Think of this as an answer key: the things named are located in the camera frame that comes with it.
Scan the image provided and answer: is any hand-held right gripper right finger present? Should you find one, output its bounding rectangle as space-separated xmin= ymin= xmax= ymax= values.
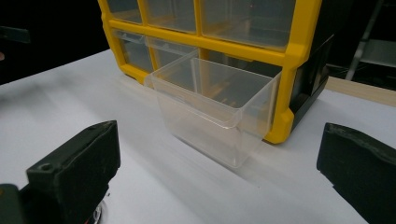
xmin=316 ymin=122 xmax=396 ymax=224

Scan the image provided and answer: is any metal stand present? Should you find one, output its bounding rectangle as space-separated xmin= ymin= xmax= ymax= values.
xmin=345 ymin=0 xmax=396 ymax=82

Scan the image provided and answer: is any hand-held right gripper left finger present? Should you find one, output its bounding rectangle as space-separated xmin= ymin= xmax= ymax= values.
xmin=19 ymin=119 xmax=121 ymax=224

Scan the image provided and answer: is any wooden board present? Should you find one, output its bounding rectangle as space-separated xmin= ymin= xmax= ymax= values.
xmin=324 ymin=76 xmax=396 ymax=108

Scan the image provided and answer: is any large clear plastic drawer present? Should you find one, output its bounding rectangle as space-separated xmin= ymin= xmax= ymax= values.
xmin=144 ymin=56 xmax=283 ymax=169
xmin=200 ymin=0 xmax=297 ymax=52

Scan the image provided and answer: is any small clear plastic drawer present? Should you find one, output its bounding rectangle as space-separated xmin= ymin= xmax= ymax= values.
xmin=146 ymin=36 xmax=200 ymax=70
xmin=111 ymin=28 xmax=154 ymax=74
xmin=145 ymin=0 xmax=198 ymax=35
xmin=106 ymin=0 xmax=144 ymax=24

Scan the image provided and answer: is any yellow black drawer cabinet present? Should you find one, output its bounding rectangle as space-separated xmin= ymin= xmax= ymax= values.
xmin=97 ymin=0 xmax=334 ymax=145

